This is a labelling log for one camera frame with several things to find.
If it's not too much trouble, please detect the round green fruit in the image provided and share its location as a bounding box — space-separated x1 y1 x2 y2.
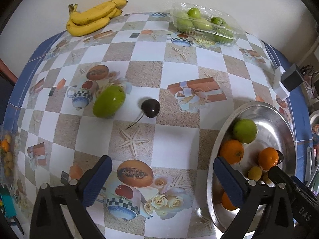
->
232 119 258 144

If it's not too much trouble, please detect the small yellow fruit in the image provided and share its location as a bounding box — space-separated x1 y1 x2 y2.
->
262 171 272 185

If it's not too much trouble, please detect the clear bag of fruits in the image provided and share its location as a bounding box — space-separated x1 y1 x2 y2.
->
1 126 24 198

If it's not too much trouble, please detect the oval green mango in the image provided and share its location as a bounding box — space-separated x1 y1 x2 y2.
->
93 85 126 118

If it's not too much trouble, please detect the small yellow lime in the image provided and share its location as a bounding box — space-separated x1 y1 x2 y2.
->
247 166 262 181

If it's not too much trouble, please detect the large orange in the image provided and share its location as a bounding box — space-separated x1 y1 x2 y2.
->
219 139 244 165

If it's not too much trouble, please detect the black power adapter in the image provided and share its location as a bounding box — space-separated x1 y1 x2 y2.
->
281 64 304 92

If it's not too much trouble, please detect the clear plastic fruit box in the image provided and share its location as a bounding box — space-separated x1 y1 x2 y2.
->
170 3 244 46

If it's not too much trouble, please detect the yellow banana bunch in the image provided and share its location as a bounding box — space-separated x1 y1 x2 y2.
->
66 0 128 37

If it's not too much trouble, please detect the checkered fruit print tablecloth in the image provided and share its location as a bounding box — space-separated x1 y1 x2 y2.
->
3 13 312 238

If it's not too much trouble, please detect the silver metal bowl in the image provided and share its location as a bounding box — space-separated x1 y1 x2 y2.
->
207 101 297 233

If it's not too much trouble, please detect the dark plum with stem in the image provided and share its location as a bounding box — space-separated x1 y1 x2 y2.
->
126 98 160 130

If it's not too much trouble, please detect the dark avocado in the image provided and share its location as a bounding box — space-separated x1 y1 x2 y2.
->
277 150 284 164

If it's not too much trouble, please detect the orange with stem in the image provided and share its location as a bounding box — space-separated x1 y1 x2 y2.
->
258 147 279 171

